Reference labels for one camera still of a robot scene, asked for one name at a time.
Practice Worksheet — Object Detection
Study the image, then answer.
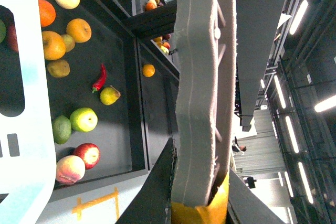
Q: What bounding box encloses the left gripper black camera left finger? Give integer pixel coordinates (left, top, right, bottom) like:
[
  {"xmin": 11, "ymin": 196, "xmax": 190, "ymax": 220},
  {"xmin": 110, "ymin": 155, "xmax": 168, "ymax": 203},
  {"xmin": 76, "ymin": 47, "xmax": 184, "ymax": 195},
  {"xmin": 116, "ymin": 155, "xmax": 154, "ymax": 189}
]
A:
[{"xmin": 117, "ymin": 137, "xmax": 176, "ymax": 224}]

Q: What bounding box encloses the red apple centre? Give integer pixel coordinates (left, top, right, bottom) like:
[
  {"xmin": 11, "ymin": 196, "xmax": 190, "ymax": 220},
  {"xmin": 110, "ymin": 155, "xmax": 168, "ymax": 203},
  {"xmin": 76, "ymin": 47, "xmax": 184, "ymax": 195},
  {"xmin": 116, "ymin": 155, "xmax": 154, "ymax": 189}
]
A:
[{"xmin": 7, "ymin": 24, "xmax": 19, "ymax": 52}]

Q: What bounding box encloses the green lime front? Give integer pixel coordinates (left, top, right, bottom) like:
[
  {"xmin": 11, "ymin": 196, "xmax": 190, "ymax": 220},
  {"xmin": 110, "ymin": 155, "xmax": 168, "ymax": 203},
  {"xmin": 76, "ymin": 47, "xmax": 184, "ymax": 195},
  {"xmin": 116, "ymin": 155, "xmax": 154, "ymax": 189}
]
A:
[{"xmin": 0, "ymin": 19, "xmax": 7, "ymax": 43}]

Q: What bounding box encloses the yellow orange apple centre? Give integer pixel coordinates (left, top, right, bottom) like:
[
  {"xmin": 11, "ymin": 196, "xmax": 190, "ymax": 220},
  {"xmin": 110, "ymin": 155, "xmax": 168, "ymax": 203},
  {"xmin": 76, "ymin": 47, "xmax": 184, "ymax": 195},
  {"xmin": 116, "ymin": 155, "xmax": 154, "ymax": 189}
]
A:
[{"xmin": 41, "ymin": 31, "xmax": 66, "ymax": 61}]

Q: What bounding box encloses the brown kiwi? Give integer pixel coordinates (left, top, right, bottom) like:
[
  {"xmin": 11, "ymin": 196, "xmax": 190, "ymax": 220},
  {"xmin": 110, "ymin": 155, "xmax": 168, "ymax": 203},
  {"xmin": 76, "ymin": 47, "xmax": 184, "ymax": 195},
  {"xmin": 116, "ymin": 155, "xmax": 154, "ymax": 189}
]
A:
[
  {"xmin": 47, "ymin": 59, "xmax": 70, "ymax": 78},
  {"xmin": 62, "ymin": 34, "xmax": 76, "ymax": 52}
]

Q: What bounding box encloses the pink peach front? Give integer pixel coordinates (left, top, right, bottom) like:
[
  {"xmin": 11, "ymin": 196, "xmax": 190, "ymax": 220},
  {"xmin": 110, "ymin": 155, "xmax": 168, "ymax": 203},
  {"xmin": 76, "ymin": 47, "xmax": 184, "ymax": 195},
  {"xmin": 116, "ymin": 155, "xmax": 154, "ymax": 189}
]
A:
[{"xmin": 56, "ymin": 155, "xmax": 86, "ymax": 185}]

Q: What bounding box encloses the small orange tangerine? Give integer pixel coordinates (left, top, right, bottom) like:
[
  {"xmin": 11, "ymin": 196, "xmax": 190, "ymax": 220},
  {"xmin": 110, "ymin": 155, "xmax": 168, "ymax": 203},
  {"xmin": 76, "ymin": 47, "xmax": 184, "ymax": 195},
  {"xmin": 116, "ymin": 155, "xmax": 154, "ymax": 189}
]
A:
[{"xmin": 38, "ymin": 0, "xmax": 56, "ymax": 27}]

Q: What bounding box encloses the brown kiwi rear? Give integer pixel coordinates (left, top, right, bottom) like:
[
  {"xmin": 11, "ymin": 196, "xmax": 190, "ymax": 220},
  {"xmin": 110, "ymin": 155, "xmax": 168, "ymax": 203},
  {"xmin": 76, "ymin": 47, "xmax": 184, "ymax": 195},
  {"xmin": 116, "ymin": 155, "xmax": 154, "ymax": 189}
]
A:
[{"xmin": 62, "ymin": 34, "xmax": 76, "ymax": 52}]

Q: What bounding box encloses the left gripper grey foam padded right finger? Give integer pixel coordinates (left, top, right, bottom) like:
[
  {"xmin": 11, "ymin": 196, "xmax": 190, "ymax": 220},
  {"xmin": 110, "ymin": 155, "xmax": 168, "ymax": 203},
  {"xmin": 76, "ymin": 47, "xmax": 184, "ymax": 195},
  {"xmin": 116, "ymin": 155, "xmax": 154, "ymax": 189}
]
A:
[{"xmin": 172, "ymin": 0, "xmax": 236, "ymax": 207}]

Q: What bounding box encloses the orange on side shelf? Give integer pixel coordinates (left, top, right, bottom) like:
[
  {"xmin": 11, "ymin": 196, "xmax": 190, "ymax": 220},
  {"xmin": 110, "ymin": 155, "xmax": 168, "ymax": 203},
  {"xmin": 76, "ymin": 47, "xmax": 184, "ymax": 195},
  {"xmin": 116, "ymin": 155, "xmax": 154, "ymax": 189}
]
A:
[{"xmin": 142, "ymin": 64, "xmax": 155, "ymax": 78}]

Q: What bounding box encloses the green apple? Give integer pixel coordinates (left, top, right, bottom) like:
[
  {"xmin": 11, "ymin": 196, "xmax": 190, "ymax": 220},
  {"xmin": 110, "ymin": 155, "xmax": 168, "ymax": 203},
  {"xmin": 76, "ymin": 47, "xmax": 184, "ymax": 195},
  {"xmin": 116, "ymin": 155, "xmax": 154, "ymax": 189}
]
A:
[{"xmin": 70, "ymin": 108, "xmax": 98, "ymax": 132}]

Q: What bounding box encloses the yellow orange apple rear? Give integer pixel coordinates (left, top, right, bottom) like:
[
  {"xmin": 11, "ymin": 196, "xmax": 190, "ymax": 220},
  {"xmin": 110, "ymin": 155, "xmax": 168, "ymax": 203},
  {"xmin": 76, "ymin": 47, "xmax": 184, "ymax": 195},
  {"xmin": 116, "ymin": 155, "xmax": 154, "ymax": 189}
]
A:
[{"xmin": 66, "ymin": 18, "xmax": 92, "ymax": 43}]

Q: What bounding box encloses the green avocado front right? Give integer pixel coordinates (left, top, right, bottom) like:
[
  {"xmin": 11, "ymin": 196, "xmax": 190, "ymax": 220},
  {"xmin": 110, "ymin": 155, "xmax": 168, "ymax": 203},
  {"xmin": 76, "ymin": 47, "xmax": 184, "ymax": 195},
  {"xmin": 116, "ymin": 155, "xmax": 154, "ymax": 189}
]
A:
[{"xmin": 52, "ymin": 115, "xmax": 72, "ymax": 144}]

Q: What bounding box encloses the red chili pepper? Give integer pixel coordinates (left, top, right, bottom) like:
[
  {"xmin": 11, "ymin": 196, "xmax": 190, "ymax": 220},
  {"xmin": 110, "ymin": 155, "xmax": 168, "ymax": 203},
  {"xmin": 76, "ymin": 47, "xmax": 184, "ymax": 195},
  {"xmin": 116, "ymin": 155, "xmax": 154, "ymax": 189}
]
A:
[{"xmin": 91, "ymin": 64, "xmax": 107, "ymax": 93}]

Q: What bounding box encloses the black front shelf tray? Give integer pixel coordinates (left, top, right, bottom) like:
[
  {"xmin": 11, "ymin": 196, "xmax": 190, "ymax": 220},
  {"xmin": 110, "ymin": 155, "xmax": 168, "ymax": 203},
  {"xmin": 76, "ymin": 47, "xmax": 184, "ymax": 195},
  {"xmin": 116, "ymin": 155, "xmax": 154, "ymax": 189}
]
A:
[{"xmin": 47, "ymin": 0, "xmax": 148, "ymax": 194}]

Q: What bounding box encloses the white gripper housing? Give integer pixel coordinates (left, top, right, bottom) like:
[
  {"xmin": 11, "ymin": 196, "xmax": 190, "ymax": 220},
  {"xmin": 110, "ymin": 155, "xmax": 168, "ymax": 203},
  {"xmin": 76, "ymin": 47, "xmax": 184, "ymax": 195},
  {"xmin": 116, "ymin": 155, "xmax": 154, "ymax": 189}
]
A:
[{"xmin": 0, "ymin": 0, "xmax": 57, "ymax": 224}]

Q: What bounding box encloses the yellow tape on finger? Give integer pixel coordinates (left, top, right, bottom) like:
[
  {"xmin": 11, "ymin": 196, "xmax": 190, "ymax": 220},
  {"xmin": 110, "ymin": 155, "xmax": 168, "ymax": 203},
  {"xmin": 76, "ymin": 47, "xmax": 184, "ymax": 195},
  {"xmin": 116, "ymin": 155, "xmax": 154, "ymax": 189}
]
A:
[{"xmin": 171, "ymin": 173, "xmax": 230, "ymax": 224}]

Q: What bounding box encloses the brown kiwi front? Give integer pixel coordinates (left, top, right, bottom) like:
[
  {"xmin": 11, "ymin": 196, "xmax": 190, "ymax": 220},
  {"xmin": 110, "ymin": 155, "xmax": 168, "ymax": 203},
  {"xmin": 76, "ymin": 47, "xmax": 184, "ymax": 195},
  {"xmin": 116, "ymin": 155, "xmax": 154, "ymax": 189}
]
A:
[{"xmin": 47, "ymin": 59, "xmax": 70, "ymax": 78}]

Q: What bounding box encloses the yellow green pear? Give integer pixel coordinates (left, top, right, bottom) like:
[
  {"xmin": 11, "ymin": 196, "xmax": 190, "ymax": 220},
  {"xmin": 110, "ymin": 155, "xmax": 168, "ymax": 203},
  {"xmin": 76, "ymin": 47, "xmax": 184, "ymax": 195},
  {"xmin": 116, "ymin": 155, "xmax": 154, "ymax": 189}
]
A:
[{"xmin": 100, "ymin": 86, "xmax": 121, "ymax": 105}]

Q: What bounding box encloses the person in background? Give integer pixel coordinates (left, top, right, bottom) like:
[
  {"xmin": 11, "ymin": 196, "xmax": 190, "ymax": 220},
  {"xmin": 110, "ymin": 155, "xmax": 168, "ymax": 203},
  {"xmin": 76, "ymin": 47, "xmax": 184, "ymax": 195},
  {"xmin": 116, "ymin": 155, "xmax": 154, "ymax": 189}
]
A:
[{"xmin": 232, "ymin": 137, "xmax": 247, "ymax": 155}]

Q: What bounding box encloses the red apple front right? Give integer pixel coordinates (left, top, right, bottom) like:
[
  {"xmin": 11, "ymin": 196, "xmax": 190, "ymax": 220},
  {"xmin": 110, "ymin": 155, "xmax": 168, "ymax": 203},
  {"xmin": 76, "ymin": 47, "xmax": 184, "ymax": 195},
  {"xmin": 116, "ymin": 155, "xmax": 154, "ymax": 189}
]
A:
[{"xmin": 72, "ymin": 143, "xmax": 100, "ymax": 170}]

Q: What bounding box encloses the red apple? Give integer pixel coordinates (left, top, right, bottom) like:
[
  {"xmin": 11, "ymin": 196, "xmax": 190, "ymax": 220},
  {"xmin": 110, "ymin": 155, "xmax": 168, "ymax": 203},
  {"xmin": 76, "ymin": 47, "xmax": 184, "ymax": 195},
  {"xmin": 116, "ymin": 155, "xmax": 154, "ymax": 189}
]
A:
[
  {"xmin": 7, "ymin": 24, "xmax": 19, "ymax": 52},
  {"xmin": 72, "ymin": 143, "xmax": 100, "ymax": 170}
]

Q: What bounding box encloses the yellow orange apple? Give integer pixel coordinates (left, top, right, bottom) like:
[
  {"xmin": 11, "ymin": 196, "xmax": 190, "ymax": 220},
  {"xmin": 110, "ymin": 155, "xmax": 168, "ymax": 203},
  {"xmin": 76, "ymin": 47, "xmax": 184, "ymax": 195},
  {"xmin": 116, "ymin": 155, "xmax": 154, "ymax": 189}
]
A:
[
  {"xmin": 66, "ymin": 18, "xmax": 92, "ymax": 43},
  {"xmin": 41, "ymin": 31, "xmax": 66, "ymax": 61}
]

